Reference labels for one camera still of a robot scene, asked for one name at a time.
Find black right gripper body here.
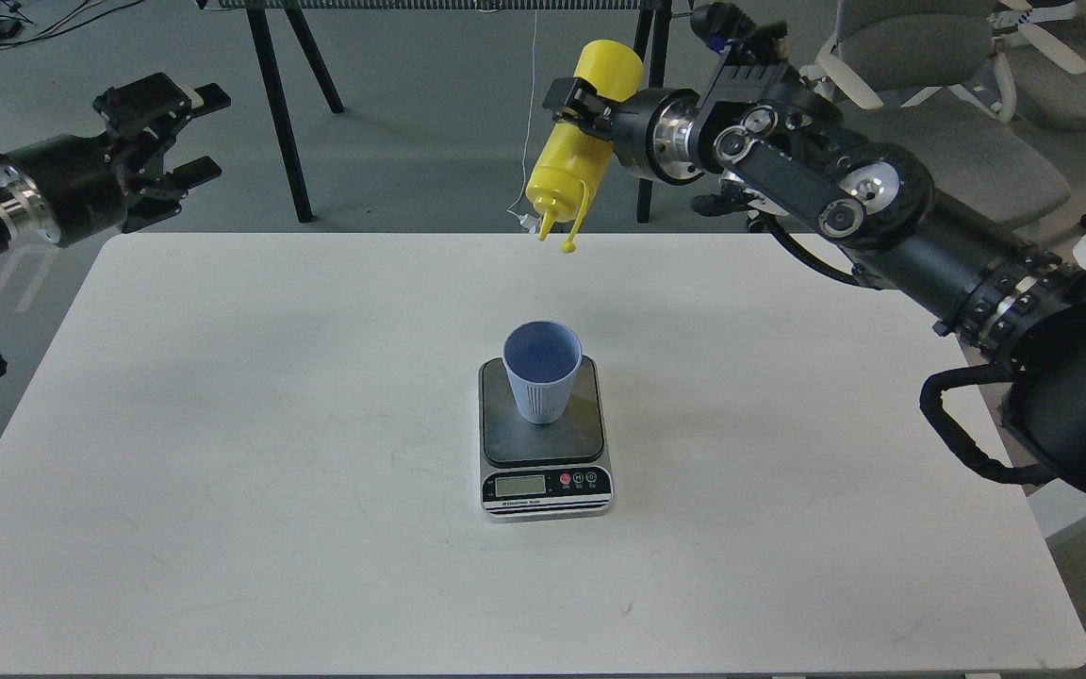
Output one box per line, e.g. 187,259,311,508
608,89,705,186

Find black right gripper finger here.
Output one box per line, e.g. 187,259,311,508
542,77,621,142

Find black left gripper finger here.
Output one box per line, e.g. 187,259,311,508
93,73,232,158
118,156,222,235

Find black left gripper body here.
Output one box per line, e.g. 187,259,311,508
0,133,128,248

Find yellow squeeze bottle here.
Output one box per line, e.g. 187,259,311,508
525,40,645,254

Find blue plastic cup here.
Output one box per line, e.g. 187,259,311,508
502,320,584,425

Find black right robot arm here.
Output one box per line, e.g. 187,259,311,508
544,3,1086,493

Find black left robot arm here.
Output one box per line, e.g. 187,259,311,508
0,73,230,255

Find digital kitchen scale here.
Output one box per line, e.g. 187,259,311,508
477,356,616,521

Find black legged background table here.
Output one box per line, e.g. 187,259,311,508
198,1,677,232

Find grey office chair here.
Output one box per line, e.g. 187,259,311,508
744,0,1074,248
990,1,1086,231

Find white hanging cable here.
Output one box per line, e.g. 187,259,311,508
505,8,544,232

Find black floor cables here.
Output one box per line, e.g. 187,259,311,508
0,0,153,84

